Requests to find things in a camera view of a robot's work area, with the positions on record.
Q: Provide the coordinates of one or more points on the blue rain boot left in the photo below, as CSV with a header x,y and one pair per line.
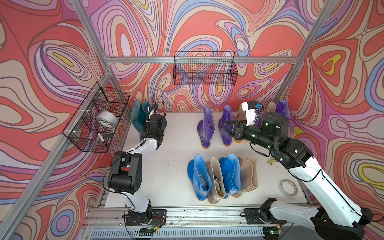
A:
x,y
199,177

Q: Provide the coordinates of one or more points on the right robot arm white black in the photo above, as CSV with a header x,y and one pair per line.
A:
x,y
338,217

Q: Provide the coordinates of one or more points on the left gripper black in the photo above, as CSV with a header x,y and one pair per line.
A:
x,y
146,129

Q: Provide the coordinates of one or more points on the beige rain boot front right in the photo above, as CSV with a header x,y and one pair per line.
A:
x,y
249,178

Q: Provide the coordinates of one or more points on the white tape roll on table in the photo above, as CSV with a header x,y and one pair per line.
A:
x,y
288,188

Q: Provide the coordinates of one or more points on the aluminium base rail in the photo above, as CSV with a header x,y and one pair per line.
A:
x,y
196,223

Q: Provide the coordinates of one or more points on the teal rain boot yellow sole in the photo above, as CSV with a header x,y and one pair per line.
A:
x,y
138,118

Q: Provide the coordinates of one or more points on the beige rain boot back right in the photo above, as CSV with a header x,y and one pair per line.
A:
x,y
271,107

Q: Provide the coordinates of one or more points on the blue rain boot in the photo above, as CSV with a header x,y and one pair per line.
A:
x,y
231,172
199,177

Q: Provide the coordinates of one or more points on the black wire basket back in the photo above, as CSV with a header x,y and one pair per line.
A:
x,y
205,68

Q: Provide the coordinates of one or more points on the beige rain boot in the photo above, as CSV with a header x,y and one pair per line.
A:
x,y
217,192
241,120
271,107
249,178

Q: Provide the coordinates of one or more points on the purple rain boot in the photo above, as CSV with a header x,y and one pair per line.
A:
x,y
252,133
206,128
224,127
282,107

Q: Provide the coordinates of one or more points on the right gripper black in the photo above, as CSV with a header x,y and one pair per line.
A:
x,y
235,126

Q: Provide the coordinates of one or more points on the grey tape roll in basket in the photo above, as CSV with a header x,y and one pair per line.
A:
x,y
107,119

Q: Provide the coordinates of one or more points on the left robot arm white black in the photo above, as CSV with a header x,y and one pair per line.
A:
x,y
126,172

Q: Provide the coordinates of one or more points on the black wire basket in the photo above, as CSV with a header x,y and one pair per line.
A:
x,y
83,129
205,68

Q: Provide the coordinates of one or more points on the black wire basket left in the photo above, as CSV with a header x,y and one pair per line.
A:
x,y
83,129

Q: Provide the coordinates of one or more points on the blue rain boot right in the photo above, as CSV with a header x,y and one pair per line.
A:
x,y
231,172

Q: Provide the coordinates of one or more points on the beige rain boot front left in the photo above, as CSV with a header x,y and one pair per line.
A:
x,y
217,192

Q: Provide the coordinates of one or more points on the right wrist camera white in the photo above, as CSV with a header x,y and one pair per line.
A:
x,y
253,112

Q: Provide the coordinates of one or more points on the yellow paper clips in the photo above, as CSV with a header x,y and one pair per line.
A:
x,y
273,162

